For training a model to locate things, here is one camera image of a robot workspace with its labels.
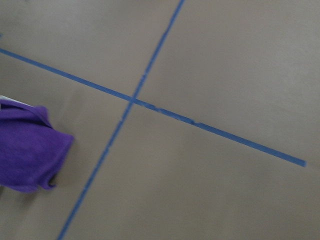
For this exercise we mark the purple towel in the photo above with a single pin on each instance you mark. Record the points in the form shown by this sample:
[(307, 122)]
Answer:
[(32, 152)]

